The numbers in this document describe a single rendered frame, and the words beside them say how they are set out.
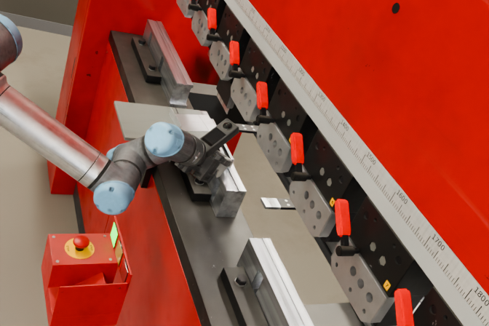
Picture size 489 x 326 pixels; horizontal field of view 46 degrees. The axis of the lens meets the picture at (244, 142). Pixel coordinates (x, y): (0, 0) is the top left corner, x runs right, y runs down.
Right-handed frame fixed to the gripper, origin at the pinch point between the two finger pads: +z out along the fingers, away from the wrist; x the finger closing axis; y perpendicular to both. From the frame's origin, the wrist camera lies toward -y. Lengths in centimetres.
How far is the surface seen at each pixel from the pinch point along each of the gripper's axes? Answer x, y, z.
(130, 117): -26.7, 6.6, -10.7
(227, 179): 3.3, 4.4, -0.5
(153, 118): -23.9, 3.6, -5.6
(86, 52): -99, 5, 39
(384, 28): 32, -39, -48
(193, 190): -2.6, 12.5, -1.4
